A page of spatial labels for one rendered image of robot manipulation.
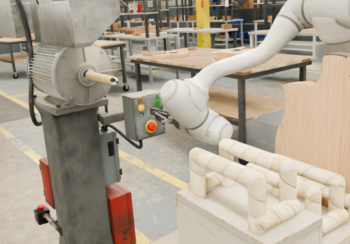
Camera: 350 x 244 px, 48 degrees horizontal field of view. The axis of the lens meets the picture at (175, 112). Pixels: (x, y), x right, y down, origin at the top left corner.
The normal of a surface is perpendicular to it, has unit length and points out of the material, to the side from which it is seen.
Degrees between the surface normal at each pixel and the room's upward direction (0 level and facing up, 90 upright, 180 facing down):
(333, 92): 90
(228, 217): 0
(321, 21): 107
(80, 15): 90
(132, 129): 90
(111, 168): 90
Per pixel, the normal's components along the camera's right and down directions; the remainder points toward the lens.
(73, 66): 0.50, 0.11
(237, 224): -0.07, -0.96
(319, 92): -0.81, 0.20
